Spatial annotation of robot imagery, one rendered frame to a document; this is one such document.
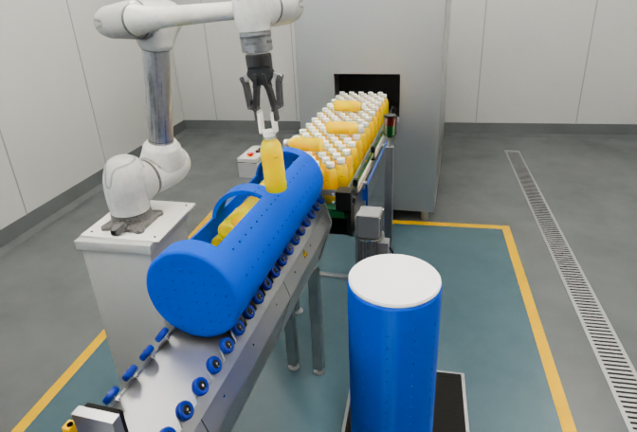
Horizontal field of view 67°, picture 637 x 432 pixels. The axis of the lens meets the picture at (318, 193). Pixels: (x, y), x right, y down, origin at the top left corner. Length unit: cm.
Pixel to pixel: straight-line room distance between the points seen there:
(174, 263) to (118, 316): 88
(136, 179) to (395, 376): 116
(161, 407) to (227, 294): 31
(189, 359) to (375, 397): 58
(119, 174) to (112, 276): 41
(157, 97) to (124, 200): 41
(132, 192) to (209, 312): 72
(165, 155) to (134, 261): 43
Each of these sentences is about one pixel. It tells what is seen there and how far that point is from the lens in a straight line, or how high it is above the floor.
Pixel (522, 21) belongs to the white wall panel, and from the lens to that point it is 624.
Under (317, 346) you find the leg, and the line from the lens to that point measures 253.
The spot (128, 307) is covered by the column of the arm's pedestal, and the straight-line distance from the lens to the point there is 214.
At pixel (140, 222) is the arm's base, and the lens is 202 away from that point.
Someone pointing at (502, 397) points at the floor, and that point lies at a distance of 266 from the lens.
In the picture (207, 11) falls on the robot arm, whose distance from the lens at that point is 163.
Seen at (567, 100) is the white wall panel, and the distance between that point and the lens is 651.
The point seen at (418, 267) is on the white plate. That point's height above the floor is 104.
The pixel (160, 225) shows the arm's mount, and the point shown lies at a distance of 202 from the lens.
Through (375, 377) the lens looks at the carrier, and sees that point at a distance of 157.
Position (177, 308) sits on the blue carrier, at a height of 104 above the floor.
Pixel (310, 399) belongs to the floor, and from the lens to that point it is 256.
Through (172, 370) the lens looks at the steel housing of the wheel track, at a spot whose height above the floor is 93.
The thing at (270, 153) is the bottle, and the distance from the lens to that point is 148.
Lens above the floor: 187
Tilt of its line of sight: 24 degrees down
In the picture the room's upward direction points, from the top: 3 degrees counter-clockwise
